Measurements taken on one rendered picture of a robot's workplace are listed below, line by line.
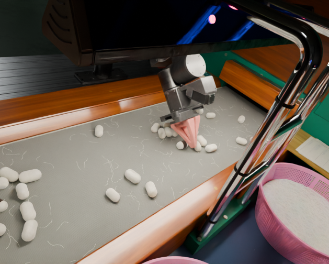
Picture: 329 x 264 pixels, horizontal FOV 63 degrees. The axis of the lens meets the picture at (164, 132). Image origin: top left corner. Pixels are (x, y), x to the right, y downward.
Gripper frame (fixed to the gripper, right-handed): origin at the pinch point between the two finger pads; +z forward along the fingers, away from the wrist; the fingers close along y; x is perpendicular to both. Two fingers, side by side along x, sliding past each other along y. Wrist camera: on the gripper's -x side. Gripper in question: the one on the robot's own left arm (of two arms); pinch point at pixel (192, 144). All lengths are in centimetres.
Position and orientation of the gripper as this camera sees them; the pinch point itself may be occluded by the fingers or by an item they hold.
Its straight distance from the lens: 68.0
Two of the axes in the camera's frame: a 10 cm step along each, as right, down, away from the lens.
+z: 3.2, 9.5, 0.4
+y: 7.1, -2.6, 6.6
